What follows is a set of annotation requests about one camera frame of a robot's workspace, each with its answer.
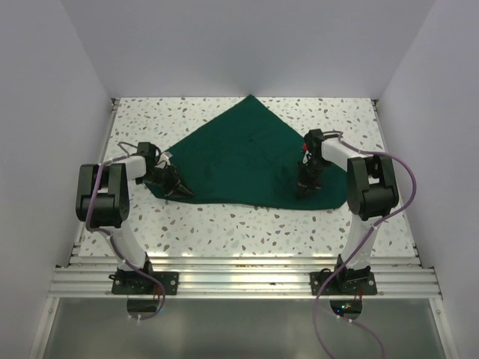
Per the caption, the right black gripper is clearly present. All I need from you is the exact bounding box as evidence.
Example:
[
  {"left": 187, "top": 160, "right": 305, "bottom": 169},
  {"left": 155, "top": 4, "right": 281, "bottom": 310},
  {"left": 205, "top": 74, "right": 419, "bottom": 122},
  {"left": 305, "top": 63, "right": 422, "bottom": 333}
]
[{"left": 298, "top": 158, "right": 331, "bottom": 200}]

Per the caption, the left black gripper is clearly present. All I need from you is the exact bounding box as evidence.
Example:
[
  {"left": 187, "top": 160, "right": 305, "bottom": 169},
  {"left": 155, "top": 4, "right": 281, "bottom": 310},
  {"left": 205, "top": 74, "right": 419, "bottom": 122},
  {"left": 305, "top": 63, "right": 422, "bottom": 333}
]
[{"left": 137, "top": 164, "right": 192, "bottom": 198}]

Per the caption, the green surgical drape cloth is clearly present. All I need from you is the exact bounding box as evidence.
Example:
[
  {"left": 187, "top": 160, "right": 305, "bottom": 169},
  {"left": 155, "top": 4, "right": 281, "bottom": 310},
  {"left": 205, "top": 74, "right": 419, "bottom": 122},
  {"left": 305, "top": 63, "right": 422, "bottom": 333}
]
[{"left": 143, "top": 93, "right": 349, "bottom": 211}]

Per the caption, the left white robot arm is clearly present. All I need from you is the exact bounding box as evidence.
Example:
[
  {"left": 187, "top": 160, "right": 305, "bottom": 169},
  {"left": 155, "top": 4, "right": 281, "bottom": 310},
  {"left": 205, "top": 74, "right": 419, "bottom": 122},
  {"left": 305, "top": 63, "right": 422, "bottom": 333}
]
[{"left": 76, "top": 142, "right": 193, "bottom": 294}]

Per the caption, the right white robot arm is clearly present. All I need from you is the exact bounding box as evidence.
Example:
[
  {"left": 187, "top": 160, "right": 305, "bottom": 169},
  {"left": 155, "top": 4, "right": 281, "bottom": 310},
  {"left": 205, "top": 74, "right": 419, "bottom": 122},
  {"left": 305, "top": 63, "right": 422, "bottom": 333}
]
[{"left": 296, "top": 129, "right": 399, "bottom": 294}]

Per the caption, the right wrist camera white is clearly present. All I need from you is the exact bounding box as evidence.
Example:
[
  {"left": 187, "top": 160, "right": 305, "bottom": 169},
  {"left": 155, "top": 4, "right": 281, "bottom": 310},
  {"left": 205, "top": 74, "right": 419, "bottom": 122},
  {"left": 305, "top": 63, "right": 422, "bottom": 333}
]
[{"left": 302, "top": 144, "right": 311, "bottom": 163}]

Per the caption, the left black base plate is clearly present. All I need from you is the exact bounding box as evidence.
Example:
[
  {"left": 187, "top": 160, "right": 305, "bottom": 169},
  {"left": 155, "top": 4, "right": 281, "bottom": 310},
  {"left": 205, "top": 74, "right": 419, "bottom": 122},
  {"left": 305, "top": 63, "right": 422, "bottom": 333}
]
[{"left": 109, "top": 271, "right": 180, "bottom": 295}]

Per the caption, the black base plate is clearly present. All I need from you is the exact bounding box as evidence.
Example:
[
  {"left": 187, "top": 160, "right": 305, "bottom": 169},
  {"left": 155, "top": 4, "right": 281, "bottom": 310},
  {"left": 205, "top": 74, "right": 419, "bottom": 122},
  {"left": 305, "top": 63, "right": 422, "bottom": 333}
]
[
  {"left": 310, "top": 269, "right": 378, "bottom": 295},
  {"left": 109, "top": 271, "right": 180, "bottom": 295}
]

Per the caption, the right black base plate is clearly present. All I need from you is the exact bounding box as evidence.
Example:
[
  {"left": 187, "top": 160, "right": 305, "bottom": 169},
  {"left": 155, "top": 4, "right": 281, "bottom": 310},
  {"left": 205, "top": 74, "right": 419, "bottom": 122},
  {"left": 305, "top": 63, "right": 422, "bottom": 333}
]
[{"left": 310, "top": 269, "right": 378, "bottom": 295}]

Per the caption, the aluminium frame rail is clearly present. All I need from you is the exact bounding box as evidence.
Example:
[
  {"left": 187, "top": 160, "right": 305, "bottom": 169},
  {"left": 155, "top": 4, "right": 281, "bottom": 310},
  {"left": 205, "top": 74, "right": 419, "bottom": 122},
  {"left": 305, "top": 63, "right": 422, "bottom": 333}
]
[{"left": 47, "top": 256, "right": 442, "bottom": 299}]

